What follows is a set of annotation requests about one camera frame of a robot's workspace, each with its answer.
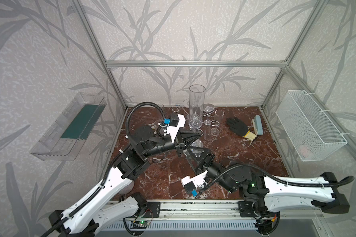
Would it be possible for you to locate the aluminium frame crossbar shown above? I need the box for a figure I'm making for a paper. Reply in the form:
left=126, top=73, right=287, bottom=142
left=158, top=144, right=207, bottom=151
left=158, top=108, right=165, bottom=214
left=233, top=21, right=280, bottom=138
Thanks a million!
left=105, top=60, right=286, bottom=68

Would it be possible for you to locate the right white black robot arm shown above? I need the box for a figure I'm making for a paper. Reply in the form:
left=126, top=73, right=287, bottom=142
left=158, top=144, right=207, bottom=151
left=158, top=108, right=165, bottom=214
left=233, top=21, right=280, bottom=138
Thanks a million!
left=182, top=147, right=355, bottom=216

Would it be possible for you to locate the left black arm cable conduit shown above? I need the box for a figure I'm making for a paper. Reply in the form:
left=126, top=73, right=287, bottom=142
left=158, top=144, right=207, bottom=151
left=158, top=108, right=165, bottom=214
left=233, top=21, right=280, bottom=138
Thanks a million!
left=40, top=102, right=167, bottom=237

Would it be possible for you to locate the silver wire wine glass rack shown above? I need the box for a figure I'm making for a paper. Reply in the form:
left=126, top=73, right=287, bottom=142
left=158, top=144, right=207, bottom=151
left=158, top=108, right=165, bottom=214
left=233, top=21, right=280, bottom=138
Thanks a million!
left=178, top=122, right=213, bottom=140

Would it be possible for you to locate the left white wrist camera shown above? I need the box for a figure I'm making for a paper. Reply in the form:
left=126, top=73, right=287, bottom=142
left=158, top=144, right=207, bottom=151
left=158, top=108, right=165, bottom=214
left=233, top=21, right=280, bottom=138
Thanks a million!
left=162, top=113, right=186, bottom=143

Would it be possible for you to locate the right black arm cable conduit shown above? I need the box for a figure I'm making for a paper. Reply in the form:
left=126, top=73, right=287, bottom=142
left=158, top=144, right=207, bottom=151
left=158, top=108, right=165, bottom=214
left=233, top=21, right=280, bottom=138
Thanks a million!
left=200, top=163, right=356, bottom=193

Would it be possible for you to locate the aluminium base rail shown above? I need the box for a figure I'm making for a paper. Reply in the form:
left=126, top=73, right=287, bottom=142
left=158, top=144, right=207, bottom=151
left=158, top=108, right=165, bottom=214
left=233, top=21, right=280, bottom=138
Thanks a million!
left=97, top=199, right=324, bottom=232

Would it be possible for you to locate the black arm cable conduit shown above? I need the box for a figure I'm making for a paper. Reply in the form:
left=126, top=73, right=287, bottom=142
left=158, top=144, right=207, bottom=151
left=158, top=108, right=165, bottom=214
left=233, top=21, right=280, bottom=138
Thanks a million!
left=200, top=163, right=356, bottom=193
left=40, top=102, right=167, bottom=237

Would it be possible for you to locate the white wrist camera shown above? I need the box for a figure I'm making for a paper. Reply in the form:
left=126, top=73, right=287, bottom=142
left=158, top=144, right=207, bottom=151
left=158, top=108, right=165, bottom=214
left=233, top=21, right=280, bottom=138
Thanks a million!
left=162, top=113, right=186, bottom=143
left=181, top=171, right=207, bottom=197

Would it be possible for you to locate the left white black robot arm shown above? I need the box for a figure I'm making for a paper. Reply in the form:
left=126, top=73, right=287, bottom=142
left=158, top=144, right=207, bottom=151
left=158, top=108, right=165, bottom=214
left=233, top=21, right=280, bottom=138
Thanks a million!
left=43, top=125, right=202, bottom=237

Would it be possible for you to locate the green mat in tray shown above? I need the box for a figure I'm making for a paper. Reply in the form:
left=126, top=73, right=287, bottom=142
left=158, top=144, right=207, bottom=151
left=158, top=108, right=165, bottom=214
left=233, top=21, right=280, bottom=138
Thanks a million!
left=61, top=104, right=105, bottom=140

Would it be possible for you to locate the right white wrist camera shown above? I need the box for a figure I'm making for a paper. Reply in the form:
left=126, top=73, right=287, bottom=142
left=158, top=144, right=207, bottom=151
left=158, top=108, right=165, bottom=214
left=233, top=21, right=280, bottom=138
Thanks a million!
left=181, top=171, right=207, bottom=197

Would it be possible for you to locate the black glove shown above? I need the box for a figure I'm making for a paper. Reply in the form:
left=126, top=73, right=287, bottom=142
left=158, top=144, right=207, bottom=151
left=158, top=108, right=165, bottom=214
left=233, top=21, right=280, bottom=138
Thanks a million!
left=226, top=117, right=257, bottom=141

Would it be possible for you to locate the clear plastic wall tray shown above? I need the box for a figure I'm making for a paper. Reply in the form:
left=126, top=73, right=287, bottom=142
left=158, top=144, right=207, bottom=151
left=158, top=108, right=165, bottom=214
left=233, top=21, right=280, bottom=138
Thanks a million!
left=30, top=92, right=107, bottom=161

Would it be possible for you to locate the white wire mesh basket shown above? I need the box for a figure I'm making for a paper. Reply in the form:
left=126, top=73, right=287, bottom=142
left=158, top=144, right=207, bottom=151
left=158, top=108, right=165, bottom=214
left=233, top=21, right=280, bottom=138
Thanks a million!
left=276, top=90, right=348, bottom=162

